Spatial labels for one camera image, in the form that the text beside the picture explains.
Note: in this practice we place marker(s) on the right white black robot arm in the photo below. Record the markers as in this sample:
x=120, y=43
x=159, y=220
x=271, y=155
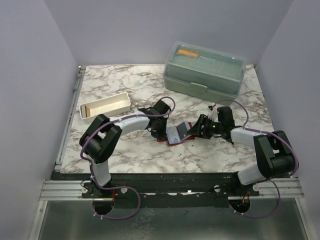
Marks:
x=273, y=152

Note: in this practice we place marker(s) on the green plastic toolbox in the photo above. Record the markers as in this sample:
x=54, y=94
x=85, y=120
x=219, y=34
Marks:
x=213, y=76

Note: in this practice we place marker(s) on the stack of cards in tray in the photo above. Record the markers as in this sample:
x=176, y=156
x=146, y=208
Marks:
x=87, y=111

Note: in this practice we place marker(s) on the white rectangular plastic tray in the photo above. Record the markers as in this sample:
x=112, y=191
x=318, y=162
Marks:
x=109, y=106

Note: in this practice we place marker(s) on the red leather card holder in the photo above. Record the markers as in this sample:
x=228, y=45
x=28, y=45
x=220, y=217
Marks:
x=188, y=139

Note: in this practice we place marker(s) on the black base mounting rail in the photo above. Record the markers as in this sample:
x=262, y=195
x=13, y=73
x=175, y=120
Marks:
x=159, y=190

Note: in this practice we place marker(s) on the black VIP credit card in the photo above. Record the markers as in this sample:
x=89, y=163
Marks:
x=182, y=130

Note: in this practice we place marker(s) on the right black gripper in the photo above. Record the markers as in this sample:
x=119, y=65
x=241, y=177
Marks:
x=196, y=129

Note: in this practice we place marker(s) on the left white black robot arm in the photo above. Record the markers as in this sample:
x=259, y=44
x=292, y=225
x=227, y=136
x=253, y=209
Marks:
x=100, y=139

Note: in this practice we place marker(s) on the orange handled tool in toolbox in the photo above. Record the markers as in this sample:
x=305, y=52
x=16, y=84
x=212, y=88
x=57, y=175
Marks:
x=187, y=53

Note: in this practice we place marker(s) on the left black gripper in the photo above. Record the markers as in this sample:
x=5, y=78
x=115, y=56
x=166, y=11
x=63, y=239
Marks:
x=162, y=134

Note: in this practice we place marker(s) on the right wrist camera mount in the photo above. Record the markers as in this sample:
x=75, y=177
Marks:
x=213, y=112

